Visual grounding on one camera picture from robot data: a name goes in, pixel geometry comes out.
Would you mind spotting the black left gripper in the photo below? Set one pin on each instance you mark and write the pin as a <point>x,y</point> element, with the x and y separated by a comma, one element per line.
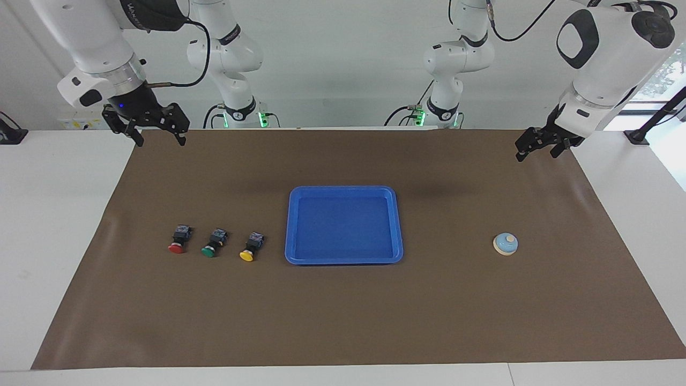
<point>557,131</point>

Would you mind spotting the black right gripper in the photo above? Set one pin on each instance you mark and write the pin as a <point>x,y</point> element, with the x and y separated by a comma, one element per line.
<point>136,104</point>

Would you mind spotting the light blue desk bell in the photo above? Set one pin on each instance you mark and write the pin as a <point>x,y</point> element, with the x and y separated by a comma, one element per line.
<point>505,244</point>

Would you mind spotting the red push button switch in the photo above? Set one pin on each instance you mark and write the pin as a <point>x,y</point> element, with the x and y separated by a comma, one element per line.
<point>176,247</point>

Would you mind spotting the green push button switch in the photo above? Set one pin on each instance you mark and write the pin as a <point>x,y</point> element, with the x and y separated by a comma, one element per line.
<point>209,251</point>

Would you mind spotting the yellow push button switch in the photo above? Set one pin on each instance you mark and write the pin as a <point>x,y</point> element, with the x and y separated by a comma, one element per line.
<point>246,255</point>

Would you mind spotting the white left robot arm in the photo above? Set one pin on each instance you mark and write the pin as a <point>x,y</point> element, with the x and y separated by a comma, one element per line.
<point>605,59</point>

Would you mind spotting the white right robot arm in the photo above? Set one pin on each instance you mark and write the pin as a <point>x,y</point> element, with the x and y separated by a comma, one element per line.
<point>91,37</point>

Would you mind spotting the blue plastic tray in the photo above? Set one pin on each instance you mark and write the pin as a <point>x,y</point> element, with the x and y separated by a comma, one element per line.
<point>343,230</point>

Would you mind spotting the black stand with pole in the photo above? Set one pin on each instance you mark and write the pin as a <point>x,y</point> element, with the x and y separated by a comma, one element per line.
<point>638,136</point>

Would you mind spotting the black table clamp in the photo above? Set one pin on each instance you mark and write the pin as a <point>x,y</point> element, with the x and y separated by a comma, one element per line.
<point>10,135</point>

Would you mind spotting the window with green foliage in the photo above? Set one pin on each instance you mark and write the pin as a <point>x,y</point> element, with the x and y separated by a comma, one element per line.
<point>670,72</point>

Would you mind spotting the brown table mat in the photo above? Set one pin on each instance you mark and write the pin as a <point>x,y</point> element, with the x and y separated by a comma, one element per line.
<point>343,311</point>

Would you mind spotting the white wall outlet box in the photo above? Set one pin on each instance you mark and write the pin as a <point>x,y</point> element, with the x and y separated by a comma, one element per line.
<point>80,124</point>

